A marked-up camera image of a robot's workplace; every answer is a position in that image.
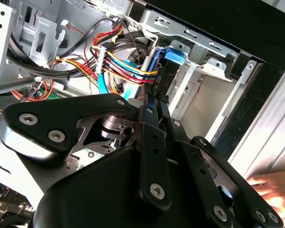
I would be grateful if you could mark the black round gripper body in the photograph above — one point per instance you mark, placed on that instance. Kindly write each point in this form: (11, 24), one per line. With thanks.
(97, 190)

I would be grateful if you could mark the hard disk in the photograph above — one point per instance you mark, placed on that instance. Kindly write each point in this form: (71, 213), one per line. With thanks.
(174, 57)

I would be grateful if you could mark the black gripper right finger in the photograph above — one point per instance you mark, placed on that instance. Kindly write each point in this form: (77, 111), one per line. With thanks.
(204, 180)

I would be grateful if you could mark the person's hand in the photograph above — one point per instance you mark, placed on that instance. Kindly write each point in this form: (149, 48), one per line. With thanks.
(278, 190)

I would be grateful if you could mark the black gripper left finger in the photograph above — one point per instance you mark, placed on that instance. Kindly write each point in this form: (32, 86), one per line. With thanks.
(50, 111)

